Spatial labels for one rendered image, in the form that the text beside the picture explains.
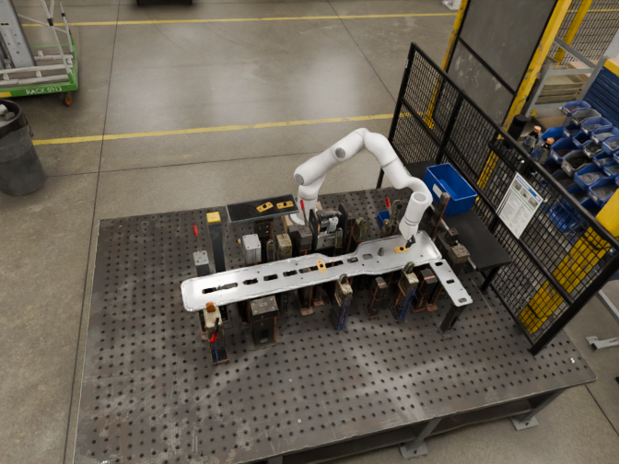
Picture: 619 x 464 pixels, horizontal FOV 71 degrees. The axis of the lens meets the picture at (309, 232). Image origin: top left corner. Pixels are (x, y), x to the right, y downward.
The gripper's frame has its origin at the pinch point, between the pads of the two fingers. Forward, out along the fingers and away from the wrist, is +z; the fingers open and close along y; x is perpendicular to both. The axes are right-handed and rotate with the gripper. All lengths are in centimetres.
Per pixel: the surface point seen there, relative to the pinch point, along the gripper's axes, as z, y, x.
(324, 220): -7.4, -17.1, -40.3
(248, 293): 8, 7, -87
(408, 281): 3.6, 23.3, -8.2
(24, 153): 72, -218, -226
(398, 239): 7.9, -6.4, 1.6
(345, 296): 6.4, 22.2, -41.4
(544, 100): 12, -121, 197
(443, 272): 7.4, 20.5, 15.1
